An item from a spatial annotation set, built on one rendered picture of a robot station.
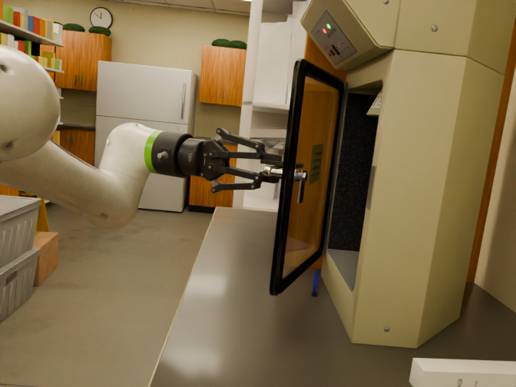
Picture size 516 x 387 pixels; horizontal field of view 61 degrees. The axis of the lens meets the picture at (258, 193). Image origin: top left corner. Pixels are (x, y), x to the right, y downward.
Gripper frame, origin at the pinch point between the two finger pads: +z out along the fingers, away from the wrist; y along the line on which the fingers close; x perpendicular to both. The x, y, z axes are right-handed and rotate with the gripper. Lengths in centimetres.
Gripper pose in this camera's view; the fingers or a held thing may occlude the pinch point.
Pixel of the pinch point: (279, 169)
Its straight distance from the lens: 82.4
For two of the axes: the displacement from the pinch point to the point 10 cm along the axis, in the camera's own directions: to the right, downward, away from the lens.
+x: 4.1, -1.1, 9.1
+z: 9.1, 1.6, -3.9
